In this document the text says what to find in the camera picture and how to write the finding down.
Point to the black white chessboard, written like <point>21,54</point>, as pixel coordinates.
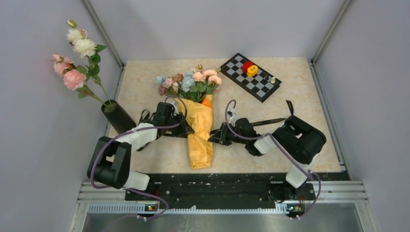
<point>256,86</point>

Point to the black cylindrical vase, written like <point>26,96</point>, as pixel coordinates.
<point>116,115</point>

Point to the orange paper flower bouquet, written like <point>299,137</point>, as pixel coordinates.
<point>195,88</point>

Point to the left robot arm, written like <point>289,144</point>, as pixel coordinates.
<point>110,165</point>

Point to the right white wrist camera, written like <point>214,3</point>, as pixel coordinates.
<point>232,116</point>

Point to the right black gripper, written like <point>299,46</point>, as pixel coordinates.
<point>221,136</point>

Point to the yellow ring toy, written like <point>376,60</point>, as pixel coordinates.
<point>252,70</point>

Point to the black ribbon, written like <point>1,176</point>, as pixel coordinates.
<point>258,123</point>

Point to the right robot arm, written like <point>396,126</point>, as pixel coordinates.
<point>299,141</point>

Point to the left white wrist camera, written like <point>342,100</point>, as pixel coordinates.
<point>176,107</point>

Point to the red round toy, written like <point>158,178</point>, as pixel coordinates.
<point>246,65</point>

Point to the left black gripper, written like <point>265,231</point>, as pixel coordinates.
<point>184,129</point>

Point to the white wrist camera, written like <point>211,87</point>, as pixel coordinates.
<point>176,107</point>
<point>232,116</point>

